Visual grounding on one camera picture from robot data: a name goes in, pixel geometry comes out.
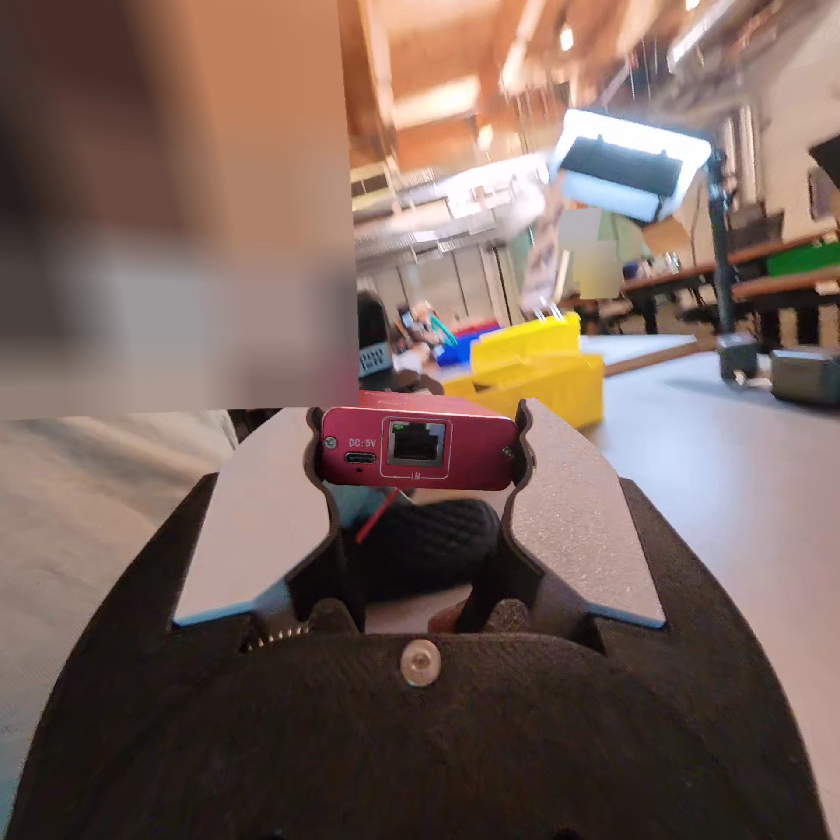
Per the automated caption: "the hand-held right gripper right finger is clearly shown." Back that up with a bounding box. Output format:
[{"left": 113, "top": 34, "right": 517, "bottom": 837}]
[{"left": 502, "top": 397, "right": 668, "bottom": 629}]

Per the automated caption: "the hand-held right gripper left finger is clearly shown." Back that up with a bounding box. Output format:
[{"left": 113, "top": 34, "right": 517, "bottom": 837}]
[{"left": 172, "top": 407, "right": 342, "bottom": 626}]

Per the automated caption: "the red ethernet cable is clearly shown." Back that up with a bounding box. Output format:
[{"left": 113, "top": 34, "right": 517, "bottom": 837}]
[{"left": 356, "top": 489, "right": 403, "bottom": 546}]

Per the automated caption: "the red ethernet splitter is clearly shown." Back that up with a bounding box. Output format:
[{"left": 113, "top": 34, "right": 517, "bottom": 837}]
[{"left": 320, "top": 390, "right": 521, "bottom": 493}]

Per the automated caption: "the yellow plastic bin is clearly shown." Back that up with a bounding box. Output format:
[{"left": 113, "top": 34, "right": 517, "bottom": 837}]
[
  {"left": 470, "top": 311, "right": 584, "bottom": 373},
  {"left": 443, "top": 353, "right": 606, "bottom": 432}
]

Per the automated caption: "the person's left forearm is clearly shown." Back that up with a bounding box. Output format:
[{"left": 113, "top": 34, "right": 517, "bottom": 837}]
[{"left": 335, "top": 489, "right": 395, "bottom": 532}]

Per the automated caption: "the grey desk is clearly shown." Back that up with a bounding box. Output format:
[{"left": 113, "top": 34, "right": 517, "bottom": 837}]
[{"left": 364, "top": 351, "right": 840, "bottom": 840}]

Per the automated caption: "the blue plastic bin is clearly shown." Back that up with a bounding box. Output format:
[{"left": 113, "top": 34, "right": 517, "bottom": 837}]
[{"left": 436, "top": 325, "right": 501, "bottom": 368}]

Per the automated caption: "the black padded wrist rest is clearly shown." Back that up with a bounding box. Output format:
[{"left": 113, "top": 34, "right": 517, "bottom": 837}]
[{"left": 357, "top": 497, "right": 504, "bottom": 602}]

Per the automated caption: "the person's cream clothing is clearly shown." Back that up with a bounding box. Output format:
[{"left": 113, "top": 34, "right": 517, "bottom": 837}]
[{"left": 0, "top": 410, "right": 238, "bottom": 756}]

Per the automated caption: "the black pole clamp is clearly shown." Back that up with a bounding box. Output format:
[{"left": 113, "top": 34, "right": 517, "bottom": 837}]
[{"left": 715, "top": 333, "right": 762, "bottom": 386}]

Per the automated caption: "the dark grey box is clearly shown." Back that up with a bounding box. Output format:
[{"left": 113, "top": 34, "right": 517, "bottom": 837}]
[{"left": 769, "top": 348, "right": 840, "bottom": 406}]

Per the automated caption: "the black light stand pole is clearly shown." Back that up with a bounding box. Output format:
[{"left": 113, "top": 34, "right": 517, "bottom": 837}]
[{"left": 704, "top": 151, "right": 737, "bottom": 337}]

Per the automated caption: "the LED light panel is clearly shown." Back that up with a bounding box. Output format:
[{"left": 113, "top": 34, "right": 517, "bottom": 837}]
[{"left": 550, "top": 108, "right": 714, "bottom": 225}]

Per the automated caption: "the wooden table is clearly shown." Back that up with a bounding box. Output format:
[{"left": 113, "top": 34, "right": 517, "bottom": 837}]
[{"left": 728, "top": 272, "right": 840, "bottom": 343}]

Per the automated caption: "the green box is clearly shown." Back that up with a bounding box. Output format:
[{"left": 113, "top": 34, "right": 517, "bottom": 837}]
[{"left": 764, "top": 241, "right": 840, "bottom": 278}]

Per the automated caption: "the black screen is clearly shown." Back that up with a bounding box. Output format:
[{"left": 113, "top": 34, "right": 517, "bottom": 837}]
[{"left": 808, "top": 134, "right": 840, "bottom": 191}]

